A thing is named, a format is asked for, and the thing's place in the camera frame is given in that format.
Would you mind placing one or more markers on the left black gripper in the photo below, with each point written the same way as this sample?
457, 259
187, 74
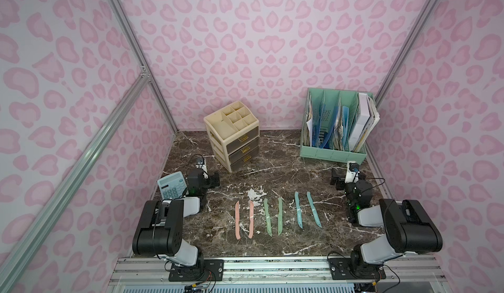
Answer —
212, 179

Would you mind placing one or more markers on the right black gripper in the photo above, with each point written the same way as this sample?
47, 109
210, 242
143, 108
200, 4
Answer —
338, 177

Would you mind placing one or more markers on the beige desktop drawer organizer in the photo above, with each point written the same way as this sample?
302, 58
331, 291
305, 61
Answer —
234, 135

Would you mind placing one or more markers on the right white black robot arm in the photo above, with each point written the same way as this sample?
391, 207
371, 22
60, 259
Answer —
407, 226

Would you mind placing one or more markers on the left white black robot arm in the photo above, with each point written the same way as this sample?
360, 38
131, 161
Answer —
160, 228

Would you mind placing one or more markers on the right pink fruit knife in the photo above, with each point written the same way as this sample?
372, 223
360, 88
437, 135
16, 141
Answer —
251, 219

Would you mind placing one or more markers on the pink fruit knife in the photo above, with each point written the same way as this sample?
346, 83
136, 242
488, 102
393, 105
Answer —
251, 219
237, 220

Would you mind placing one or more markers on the left pink fruit knife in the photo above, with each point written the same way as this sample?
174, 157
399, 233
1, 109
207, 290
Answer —
237, 220

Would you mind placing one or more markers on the left green fruit knife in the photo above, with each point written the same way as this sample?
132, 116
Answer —
267, 217

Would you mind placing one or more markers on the green fruit knife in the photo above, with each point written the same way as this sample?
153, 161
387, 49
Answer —
267, 217
280, 215

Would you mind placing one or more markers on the right green fruit knife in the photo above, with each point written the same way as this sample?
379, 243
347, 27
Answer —
280, 215

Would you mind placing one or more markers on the blue white calculator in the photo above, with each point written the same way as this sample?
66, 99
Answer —
172, 186

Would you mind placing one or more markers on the green file organizer rack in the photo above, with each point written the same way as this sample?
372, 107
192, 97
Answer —
314, 96

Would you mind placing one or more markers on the white book in rack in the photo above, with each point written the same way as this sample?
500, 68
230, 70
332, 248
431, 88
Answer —
365, 119

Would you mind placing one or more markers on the blue folders in rack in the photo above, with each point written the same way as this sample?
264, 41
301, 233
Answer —
331, 125

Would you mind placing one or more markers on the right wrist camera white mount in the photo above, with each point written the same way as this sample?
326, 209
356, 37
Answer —
352, 171

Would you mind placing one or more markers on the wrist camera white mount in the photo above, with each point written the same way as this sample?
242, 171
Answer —
201, 163
352, 171

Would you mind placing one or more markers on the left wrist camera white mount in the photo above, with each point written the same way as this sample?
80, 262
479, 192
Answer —
201, 163

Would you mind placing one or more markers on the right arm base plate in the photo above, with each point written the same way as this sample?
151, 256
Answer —
343, 269

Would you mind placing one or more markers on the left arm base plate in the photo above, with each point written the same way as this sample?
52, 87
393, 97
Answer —
211, 269

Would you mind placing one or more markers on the aluminium mounting rail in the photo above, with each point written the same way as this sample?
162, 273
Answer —
281, 274

